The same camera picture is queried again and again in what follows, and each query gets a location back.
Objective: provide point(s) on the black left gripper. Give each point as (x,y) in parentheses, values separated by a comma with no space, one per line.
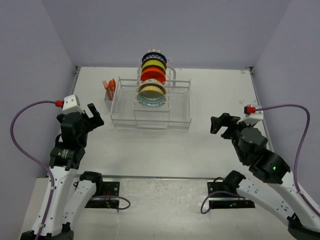
(95,121)

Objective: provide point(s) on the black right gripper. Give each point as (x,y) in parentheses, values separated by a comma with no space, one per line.
(225,119)

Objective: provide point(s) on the yellow blue patterned bowl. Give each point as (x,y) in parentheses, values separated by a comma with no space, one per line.
(151,96)

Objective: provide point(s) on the orange plastic bowl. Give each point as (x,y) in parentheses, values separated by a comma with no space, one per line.
(153,73)

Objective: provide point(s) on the lime green plastic bowl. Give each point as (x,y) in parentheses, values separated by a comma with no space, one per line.
(153,64)

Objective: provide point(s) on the white floral bowl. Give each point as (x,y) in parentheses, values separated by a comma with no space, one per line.
(151,82)

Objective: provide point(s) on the dark blue patterned bowl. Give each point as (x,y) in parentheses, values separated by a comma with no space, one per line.
(154,52)

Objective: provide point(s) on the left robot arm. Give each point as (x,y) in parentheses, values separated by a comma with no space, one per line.
(58,214)

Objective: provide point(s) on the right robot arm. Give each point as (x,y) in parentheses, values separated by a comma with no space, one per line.
(251,149)

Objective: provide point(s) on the orange plastic fork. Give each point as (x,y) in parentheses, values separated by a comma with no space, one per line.
(105,84)

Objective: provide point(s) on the orange plastic spoon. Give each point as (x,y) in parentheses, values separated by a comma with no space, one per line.
(110,85)

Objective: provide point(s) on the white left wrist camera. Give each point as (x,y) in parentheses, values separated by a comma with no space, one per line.
(71,104)

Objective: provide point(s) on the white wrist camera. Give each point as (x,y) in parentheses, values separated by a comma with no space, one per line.
(252,115)
(71,104)

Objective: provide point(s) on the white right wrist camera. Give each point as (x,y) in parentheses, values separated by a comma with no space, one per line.
(252,115)

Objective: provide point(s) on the white wire dish rack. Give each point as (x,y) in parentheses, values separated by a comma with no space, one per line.
(175,113)

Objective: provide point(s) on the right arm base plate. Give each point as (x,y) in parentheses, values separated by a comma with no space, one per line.
(225,201)

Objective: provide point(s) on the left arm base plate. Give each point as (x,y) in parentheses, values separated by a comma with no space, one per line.
(109,188)

